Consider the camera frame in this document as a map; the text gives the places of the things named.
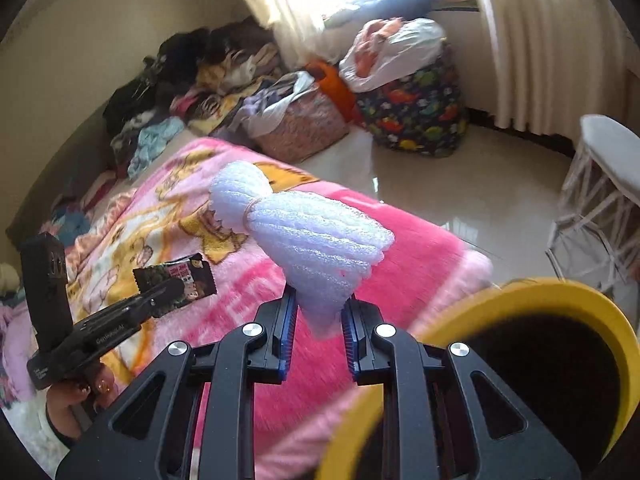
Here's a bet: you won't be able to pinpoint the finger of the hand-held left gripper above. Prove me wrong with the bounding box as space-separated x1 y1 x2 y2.
131 278 184 322

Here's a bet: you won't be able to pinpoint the teal floral cloth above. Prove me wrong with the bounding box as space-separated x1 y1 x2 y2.
50 207 96 241

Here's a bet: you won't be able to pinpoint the yellow rimmed trash bin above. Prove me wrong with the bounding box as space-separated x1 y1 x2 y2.
317 277 640 480

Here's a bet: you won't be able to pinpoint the white wire stool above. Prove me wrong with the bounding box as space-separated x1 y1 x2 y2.
545 114 640 291

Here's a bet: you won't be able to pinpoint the grey bed headboard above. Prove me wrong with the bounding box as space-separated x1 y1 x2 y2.
7 105 116 236

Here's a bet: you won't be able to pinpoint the light blue cloth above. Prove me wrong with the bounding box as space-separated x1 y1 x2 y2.
127 116 186 181

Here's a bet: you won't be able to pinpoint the white foam net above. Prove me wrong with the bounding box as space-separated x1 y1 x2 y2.
209 160 396 338

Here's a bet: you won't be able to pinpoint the white furry cloth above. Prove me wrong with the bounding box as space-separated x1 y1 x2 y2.
5 400 66 471

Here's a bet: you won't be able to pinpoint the green and black snack packet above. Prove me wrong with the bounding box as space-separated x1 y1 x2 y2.
132 254 217 303

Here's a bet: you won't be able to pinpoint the lavender and white clothes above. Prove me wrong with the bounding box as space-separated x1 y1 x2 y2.
212 71 321 138

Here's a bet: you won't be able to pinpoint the cream curtain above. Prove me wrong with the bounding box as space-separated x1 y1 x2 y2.
470 0 631 136
227 0 346 66

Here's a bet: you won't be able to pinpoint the pile of dark clothes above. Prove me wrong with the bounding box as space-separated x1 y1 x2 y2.
102 17 288 171

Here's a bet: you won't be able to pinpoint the pink printed blanket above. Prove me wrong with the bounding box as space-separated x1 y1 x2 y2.
0 137 493 480

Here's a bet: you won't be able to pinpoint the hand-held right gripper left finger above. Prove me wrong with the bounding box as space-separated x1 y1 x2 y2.
55 285 300 480

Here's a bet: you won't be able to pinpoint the orange fleece cloth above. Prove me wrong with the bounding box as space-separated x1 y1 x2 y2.
352 18 406 78

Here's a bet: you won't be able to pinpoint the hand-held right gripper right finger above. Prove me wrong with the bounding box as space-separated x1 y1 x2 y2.
341 296 581 480

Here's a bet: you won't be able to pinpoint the floral fabric basket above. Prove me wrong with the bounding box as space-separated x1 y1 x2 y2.
250 91 351 156

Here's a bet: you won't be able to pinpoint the red cloth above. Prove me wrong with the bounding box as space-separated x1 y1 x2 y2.
80 170 121 206

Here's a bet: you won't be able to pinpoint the dinosaur print storage basket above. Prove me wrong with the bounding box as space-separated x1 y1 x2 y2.
355 42 471 157

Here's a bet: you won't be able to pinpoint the person's left hand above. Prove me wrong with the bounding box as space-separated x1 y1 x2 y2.
45 361 118 444

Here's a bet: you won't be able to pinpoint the large white plastic bag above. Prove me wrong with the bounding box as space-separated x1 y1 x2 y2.
339 18 447 93

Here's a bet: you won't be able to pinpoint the orange bag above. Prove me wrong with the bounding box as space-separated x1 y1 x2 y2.
306 60 363 123

